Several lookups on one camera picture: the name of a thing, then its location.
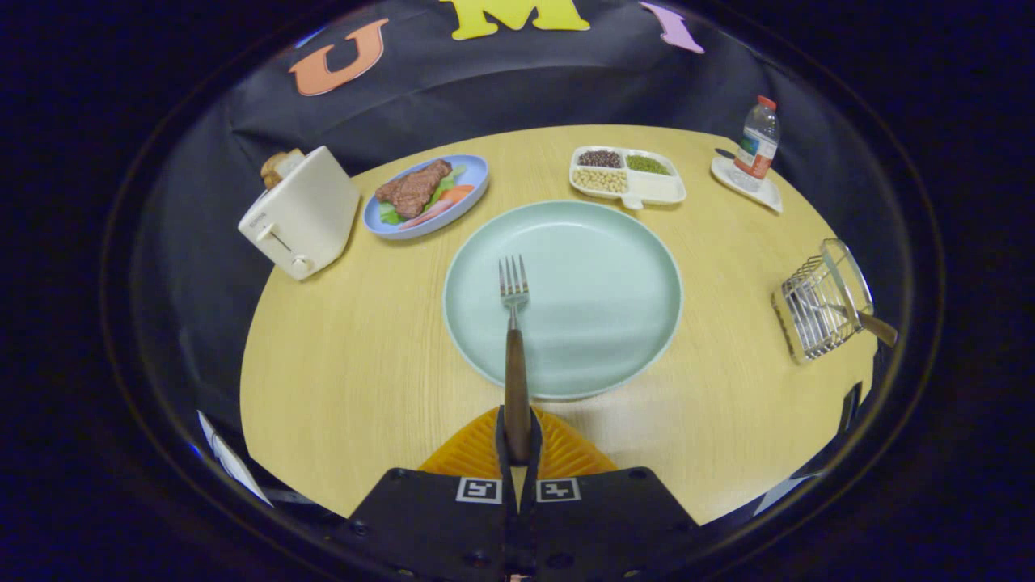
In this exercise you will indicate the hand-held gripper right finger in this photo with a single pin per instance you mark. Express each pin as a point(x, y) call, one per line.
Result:
point(606, 525)

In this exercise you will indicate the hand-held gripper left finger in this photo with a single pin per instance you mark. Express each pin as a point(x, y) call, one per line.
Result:
point(437, 525)

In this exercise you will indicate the white paper sheet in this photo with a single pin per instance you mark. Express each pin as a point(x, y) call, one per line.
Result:
point(230, 461)

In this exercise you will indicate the pale green plate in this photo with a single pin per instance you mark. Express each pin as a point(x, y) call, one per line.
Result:
point(598, 299)

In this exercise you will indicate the black chair armrest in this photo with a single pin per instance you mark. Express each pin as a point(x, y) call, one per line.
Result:
point(851, 408)

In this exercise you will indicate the white toaster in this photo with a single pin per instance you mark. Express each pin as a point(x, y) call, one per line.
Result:
point(303, 218)

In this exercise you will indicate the brown steak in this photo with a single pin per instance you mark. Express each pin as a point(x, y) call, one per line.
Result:
point(412, 190)

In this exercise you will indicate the white divided tray with beans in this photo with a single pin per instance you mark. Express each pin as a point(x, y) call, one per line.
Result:
point(659, 188)

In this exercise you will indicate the blue plate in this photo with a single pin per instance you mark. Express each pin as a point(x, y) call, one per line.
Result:
point(473, 174)

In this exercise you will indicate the white square coaster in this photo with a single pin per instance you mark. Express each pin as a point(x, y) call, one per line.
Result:
point(764, 194)

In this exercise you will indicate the brown toast slice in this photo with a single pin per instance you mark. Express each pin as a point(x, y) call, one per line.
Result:
point(279, 166)

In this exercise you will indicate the clear red-capped water bottle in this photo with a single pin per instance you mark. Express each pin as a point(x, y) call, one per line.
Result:
point(756, 149)

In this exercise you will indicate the black backdrop cloth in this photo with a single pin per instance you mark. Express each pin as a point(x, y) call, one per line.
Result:
point(453, 89)

